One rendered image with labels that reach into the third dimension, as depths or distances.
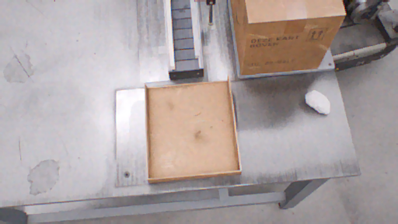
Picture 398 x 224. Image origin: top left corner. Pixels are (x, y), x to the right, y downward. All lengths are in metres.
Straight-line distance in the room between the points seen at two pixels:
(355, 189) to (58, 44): 1.50
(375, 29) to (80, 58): 1.49
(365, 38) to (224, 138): 1.20
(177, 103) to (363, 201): 1.19
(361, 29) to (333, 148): 1.09
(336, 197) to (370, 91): 0.63
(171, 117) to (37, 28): 0.57
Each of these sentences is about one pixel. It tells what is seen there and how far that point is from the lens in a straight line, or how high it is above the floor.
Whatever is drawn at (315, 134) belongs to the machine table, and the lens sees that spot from 1.16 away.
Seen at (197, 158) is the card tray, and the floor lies 0.83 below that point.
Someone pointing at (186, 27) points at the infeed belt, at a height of 0.88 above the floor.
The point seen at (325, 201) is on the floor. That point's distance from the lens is 1.99.
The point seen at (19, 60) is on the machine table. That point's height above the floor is 0.83.
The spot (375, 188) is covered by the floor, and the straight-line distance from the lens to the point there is 2.09.
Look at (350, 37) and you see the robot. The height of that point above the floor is 0.24.
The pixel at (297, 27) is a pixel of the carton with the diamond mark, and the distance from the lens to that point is 1.01.
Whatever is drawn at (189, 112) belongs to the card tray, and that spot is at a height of 0.83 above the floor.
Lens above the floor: 1.89
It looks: 67 degrees down
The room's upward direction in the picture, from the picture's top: 4 degrees counter-clockwise
